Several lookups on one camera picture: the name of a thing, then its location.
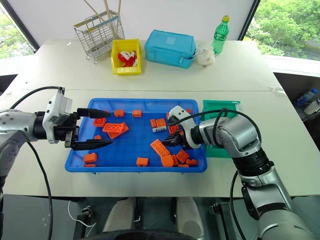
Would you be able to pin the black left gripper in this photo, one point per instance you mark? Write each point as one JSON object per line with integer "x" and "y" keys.
{"x": 71, "y": 132}

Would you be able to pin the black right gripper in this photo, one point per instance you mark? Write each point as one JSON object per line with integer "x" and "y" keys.
{"x": 182, "y": 141}

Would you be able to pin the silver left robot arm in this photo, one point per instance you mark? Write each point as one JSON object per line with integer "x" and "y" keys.
{"x": 15, "y": 120}

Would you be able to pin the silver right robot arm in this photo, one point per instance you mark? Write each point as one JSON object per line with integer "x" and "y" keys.
{"x": 240, "y": 135}

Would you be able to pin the green plastic bin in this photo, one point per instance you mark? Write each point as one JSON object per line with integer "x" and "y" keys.
{"x": 212, "y": 107}

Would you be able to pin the yellow plastic bin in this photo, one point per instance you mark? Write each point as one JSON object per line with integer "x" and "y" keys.
{"x": 117, "y": 68}

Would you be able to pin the long orange building brick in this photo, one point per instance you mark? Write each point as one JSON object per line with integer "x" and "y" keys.
{"x": 160, "y": 148}

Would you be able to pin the white grey building brick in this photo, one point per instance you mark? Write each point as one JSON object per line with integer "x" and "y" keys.
{"x": 159, "y": 129}

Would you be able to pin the rounded orange building brick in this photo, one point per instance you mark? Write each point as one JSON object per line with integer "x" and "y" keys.
{"x": 167, "y": 161}

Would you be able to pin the large flat orange brick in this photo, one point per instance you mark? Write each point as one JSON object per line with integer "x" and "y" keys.
{"x": 115, "y": 129}

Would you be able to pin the flat orange building brick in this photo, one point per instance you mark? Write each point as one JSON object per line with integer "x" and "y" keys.
{"x": 183, "y": 165}

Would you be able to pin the blue plastic tray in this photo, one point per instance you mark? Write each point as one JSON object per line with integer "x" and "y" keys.
{"x": 140, "y": 147}

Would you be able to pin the white robot leg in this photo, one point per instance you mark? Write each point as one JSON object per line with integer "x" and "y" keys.
{"x": 188, "y": 217}
{"x": 120, "y": 215}

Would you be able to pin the red and white toy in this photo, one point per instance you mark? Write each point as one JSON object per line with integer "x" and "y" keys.
{"x": 127, "y": 58}

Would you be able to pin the white fluffy plush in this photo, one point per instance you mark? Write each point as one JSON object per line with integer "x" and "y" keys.
{"x": 205, "y": 56}

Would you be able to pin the light blue zipper pouch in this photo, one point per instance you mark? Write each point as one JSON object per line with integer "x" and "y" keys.
{"x": 167, "y": 48}

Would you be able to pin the dark rounded robot body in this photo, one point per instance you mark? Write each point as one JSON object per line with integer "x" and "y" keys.
{"x": 147, "y": 235}

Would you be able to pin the wooden stick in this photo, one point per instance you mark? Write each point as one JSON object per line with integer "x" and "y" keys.
{"x": 118, "y": 17}
{"x": 106, "y": 7}
{"x": 95, "y": 10}

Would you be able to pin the green plastic bottle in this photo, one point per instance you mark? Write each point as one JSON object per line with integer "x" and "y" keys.
{"x": 220, "y": 36}

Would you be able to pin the clear water bottle blue label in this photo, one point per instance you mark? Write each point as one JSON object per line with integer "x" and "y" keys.
{"x": 307, "y": 96}

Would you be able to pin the grey white cup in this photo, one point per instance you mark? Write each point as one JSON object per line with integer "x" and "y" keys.
{"x": 312, "y": 106}

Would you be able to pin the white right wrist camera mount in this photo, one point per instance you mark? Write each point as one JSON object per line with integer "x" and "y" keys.
{"x": 186, "y": 120}

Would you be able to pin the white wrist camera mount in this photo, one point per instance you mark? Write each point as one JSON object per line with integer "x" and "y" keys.
{"x": 53, "y": 105}
{"x": 186, "y": 120}

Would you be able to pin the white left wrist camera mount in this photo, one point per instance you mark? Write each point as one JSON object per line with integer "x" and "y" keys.
{"x": 53, "y": 105}

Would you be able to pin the black metal stand bracket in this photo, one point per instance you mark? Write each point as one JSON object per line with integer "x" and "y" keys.
{"x": 87, "y": 215}
{"x": 222, "y": 217}

